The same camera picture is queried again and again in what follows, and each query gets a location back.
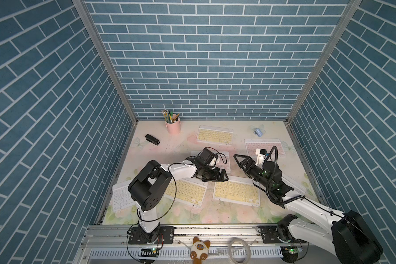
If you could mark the plush toy cat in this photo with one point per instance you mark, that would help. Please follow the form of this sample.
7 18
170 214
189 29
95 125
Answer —
199 250

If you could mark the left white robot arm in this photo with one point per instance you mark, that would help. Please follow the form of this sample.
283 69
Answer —
149 186

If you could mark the pink pencil cup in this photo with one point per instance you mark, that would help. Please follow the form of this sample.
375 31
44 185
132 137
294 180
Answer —
173 128

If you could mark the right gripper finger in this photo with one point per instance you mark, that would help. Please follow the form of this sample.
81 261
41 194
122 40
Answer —
239 158
247 166

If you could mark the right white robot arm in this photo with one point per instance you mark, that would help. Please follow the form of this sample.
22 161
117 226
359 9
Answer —
346 235

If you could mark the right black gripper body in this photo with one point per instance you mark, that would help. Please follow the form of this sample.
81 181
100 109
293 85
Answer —
257 173

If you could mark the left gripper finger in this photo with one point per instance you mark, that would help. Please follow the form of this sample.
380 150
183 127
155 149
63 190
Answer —
211 178
221 175

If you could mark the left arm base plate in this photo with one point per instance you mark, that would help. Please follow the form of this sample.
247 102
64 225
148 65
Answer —
163 234

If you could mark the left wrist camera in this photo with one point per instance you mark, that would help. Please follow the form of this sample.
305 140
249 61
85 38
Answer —
207 157

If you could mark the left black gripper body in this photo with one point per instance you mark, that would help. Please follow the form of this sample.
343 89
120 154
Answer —
207 171

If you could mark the pencils in cup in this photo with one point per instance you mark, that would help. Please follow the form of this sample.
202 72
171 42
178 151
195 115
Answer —
170 117

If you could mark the small blue stapler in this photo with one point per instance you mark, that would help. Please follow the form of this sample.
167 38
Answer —
258 132

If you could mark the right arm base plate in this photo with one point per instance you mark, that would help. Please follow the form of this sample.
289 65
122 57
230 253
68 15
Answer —
269 235

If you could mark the yellow keyboard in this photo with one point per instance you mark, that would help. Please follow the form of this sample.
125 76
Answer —
215 135
237 190
186 191

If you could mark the white keyboard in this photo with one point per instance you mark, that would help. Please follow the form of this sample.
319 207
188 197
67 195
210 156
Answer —
121 197
294 184

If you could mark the aluminium front rail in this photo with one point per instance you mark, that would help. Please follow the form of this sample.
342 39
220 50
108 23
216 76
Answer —
230 244

